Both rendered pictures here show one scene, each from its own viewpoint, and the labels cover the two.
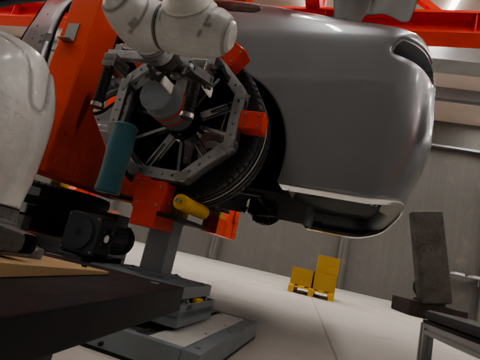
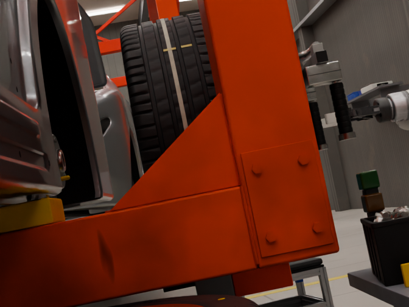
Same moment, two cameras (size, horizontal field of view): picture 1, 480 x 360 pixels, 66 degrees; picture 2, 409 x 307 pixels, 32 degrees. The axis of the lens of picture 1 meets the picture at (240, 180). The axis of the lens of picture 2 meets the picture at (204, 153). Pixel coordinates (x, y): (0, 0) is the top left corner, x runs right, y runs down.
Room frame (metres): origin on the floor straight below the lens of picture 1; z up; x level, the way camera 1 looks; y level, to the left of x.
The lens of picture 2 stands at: (2.17, 2.12, 0.66)
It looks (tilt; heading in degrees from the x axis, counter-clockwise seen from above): 4 degrees up; 250
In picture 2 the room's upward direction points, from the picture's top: 11 degrees counter-clockwise
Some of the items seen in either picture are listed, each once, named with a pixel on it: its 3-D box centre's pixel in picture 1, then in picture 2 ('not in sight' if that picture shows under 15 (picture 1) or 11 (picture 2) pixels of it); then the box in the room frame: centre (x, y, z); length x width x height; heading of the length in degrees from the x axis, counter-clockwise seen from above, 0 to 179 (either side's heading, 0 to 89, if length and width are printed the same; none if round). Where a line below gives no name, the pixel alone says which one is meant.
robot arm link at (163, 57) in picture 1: (156, 46); (397, 106); (0.86, 0.28, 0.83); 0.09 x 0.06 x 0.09; 73
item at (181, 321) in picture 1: (141, 296); not in sight; (1.56, 0.28, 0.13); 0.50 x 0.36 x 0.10; 73
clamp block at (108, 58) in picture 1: (116, 65); (321, 74); (1.24, 0.52, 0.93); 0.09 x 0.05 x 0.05; 163
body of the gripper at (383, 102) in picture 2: (168, 62); (374, 111); (0.93, 0.26, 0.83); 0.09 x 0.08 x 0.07; 163
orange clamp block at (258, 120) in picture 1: (253, 123); not in sight; (1.30, 0.00, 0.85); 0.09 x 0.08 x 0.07; 73
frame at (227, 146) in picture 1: (176, 113); not in sight; (1.38, 0.30, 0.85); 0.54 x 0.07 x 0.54; 73
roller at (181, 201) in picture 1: (192, 207); not in sight; (1.44, 0.16, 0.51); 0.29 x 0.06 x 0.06; 163
